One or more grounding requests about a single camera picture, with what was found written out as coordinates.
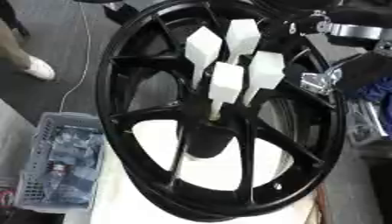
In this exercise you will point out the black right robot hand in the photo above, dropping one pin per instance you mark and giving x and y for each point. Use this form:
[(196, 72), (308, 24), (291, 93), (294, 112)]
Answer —
[(301, 22)]

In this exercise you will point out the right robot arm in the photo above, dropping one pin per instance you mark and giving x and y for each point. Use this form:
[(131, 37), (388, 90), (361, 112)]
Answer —
[(357, 30)]

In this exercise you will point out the white flat-head pin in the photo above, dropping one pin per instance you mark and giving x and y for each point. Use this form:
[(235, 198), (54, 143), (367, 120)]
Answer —
[(225, 83), (243, 36), (203, 48), (266, 70)]

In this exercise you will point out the black spoked wheel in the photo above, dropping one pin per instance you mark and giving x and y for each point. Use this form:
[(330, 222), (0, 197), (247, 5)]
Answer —
[(148, 178)]

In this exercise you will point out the silver metal part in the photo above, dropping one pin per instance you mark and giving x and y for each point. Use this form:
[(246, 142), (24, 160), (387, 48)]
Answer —
[(319, 81)]

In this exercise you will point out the black bag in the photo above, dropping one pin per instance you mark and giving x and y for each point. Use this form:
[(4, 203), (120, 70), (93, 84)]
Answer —
[(365, 68)]

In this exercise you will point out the blue fabric item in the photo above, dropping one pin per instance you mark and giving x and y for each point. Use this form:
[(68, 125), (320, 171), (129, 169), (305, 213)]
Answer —
[(380, 93)]

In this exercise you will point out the person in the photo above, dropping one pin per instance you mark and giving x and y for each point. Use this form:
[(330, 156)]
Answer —
[(39, 68)]

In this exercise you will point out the grey plastic basket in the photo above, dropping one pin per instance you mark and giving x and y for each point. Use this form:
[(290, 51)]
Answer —
[(66, 157)]

